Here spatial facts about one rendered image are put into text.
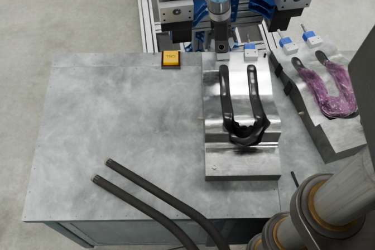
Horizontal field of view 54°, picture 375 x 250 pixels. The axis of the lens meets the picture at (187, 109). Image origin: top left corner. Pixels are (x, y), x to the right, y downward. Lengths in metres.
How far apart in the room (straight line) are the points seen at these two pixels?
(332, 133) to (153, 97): 0.68
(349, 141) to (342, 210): 0.89
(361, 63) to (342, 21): 2.68
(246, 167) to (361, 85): 1.00
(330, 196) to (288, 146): 0.93
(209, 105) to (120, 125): 0.35
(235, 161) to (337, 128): 0.37
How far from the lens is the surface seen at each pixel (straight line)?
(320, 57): 1.62
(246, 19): 1.84
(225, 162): 1.30
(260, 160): 1.33
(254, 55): 1.47
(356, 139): 1.40
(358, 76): 0.34
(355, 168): 0.44
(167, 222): 1.22
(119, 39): 2.72
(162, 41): 2.40
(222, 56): 1.45
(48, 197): 1.41
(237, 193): 1.34
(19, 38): 2.94
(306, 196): 0.58
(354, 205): 0.49
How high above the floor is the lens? 2.08
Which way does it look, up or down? 62 degrees down
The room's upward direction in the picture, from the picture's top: straight up
